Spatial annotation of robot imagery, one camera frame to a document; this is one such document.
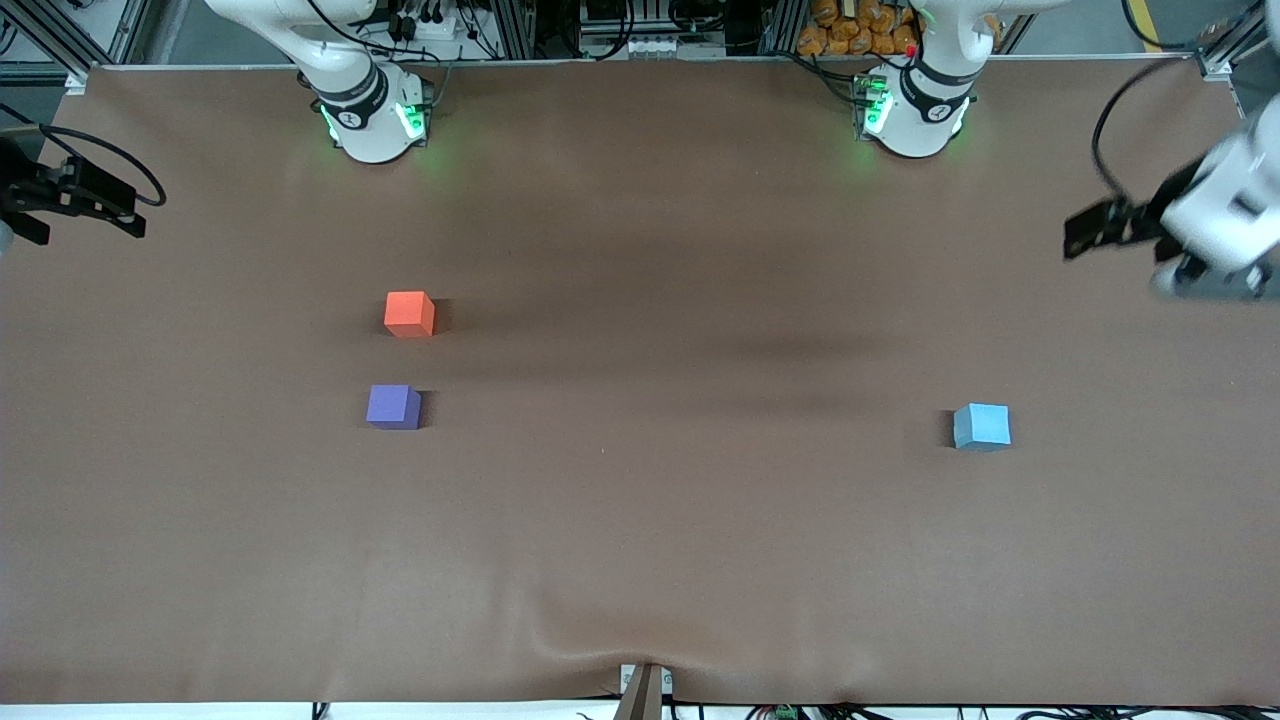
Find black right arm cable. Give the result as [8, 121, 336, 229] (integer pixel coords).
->
[0, 103, 167, 209]

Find brown paper table cover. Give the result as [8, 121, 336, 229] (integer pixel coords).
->
[0, 55, 1280, 707]

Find orange block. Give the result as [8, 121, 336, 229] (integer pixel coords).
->
[384, 291, 437, 339]

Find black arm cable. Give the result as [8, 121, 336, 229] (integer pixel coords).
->
[1091, 55, 1219, 206]
[0, 103, 167, 209]

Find white power strip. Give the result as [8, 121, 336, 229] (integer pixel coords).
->
[585, 34, 703, 63]

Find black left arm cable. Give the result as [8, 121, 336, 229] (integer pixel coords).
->
[1091, 55, 1219, 206]

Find aluminium frame post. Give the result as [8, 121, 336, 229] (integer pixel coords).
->
[0, 0, 151, 93]
[1195, 0, 1280, 83]

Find bag of orange items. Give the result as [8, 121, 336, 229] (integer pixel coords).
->
[797, 0, 923, 59]

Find purple block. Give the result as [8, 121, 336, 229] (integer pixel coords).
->
[366, 384, 423, 431]

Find blue block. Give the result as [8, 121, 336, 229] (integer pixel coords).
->
[952, 402, 1012, 453]

